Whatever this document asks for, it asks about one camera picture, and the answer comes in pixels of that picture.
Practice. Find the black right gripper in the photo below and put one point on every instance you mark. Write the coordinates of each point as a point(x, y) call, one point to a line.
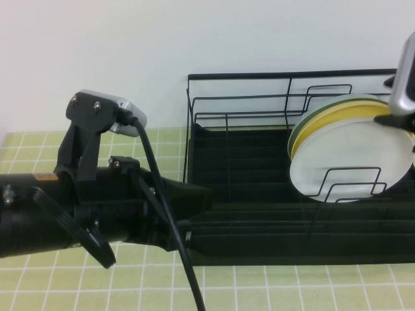
point(409, 122)

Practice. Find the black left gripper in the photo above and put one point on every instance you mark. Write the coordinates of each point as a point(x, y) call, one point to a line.
point(162, 207)

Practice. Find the white round plate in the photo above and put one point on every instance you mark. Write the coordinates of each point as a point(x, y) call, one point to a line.
point(350, 155)

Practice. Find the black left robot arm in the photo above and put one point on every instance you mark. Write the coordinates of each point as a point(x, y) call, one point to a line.
point(32, 220)

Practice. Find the yellow round plate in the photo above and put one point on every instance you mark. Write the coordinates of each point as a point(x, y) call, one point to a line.
point(324, 115)

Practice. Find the green round plate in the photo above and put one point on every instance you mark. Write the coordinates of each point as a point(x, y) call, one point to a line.
point(303, 120)

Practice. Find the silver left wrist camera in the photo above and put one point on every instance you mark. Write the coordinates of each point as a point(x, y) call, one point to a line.
point(128, 110)

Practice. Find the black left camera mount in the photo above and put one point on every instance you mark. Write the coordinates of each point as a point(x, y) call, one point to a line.
point(82, 136)

